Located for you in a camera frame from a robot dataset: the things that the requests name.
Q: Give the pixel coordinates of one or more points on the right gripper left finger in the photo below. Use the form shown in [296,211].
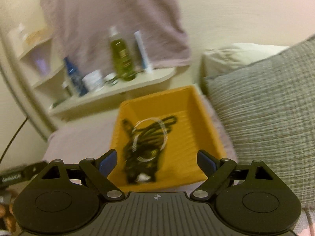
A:
[97,171]

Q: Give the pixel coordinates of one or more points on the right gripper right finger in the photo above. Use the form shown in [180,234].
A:
[217,172]

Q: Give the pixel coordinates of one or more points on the orange plastic tray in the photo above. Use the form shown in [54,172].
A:
[194,130]

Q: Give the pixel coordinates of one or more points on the black smart watch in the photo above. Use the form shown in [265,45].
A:
[141,168]

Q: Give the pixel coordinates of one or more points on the person left hand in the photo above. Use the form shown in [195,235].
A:
[8,217]

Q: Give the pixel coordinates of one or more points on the dark green small tube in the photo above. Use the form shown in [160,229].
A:
[58,102]

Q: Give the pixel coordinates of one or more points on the grey checked pillow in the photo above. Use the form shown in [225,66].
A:
[267,109]

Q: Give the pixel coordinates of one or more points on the white cream jar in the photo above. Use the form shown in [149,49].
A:
[94,81]

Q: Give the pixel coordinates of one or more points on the black white lip balm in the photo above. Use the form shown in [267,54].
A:
[67,89]

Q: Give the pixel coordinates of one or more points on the small green-label jar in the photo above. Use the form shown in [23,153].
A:
[111,79]

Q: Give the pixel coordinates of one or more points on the blue spray bottle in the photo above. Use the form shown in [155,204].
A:
[75,77]

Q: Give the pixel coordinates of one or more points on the green olive spray bottle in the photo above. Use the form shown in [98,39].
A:
[121,57]

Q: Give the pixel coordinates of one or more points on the white pillow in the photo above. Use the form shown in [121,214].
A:
[223,60]

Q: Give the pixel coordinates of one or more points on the blue white tube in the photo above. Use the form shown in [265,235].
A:
[146,63]

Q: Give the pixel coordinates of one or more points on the purple tube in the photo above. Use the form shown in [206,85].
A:
[42,66]

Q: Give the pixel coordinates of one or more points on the small cardboard box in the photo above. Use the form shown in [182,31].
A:
[37,36]

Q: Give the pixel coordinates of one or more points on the small clear bottle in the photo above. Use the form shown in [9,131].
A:
[22,32]

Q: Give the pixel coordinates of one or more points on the pink hanging towel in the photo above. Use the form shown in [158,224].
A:
[81,31]

